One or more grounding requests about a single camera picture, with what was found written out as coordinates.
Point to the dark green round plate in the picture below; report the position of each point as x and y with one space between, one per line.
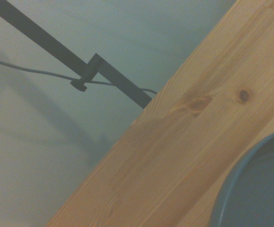
257 189

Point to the black jointed camera stand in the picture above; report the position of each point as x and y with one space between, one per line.
44 37

